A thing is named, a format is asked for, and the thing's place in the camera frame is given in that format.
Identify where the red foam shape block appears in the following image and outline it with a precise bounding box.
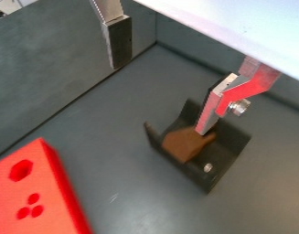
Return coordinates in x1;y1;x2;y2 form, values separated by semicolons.
0;138;92;234

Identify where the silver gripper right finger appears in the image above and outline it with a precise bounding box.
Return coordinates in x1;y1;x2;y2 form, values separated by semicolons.
195;57;280;135

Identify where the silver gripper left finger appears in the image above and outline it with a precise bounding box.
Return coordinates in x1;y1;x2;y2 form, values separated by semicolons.
89;0;132;69

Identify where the black curved fixture bracket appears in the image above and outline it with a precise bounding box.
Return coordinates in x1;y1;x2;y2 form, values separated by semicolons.
144;99;249;193

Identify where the brown three prong object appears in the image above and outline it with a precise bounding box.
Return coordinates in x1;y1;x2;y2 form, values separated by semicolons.
162;126;216;164

